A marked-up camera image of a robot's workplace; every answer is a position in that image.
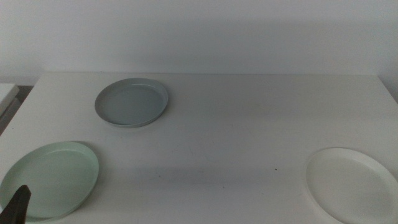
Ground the white side furniture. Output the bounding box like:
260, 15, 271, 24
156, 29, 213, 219
0, 83, 21, 116

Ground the white shallow bowl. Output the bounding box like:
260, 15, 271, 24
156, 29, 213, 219
305, 147, 398, 224

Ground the grey shallow bowl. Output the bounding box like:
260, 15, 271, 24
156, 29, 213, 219
94, 77, 169, 129

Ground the pale green shallow bowl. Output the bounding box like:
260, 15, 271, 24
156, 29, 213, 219
0, 141, 100, 223

